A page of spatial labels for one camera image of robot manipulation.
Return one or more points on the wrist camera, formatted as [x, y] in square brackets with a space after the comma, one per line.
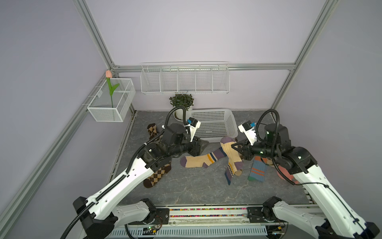
[193, 125]
[249, 129]

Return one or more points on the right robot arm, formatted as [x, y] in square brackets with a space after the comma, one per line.
[341, 221]

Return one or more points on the dark brown argyle sock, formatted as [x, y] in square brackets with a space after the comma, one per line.
[152, 130]
[157, 176]

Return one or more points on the pink watering can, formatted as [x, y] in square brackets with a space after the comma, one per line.
[286, 174]

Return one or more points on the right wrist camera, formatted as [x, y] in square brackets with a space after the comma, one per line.
[249, 129]

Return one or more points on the white wire wall shelf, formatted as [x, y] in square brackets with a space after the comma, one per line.
[203, 77]

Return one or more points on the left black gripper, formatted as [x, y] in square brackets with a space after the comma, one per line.
[196, 146]

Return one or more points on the white mesh wall box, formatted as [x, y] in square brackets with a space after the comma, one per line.
[100, 105]

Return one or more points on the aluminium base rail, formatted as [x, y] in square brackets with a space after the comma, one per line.
[206, 213]

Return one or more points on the white plastic perforated basket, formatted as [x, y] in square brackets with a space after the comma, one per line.
[215, 124]

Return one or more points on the striped beige purple sock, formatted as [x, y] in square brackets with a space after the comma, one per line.
[235, 163]
[203, 160]

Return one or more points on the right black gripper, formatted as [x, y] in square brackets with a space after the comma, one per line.
[245, 149]

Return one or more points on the potted green plant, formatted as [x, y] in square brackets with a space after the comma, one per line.
[181, 100]

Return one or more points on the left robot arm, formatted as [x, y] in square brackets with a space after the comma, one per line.
[147, 159]

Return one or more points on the pink artificial tulip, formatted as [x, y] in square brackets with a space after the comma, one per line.
[111, 87]

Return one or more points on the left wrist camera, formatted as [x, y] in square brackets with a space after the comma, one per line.
[193, 125]

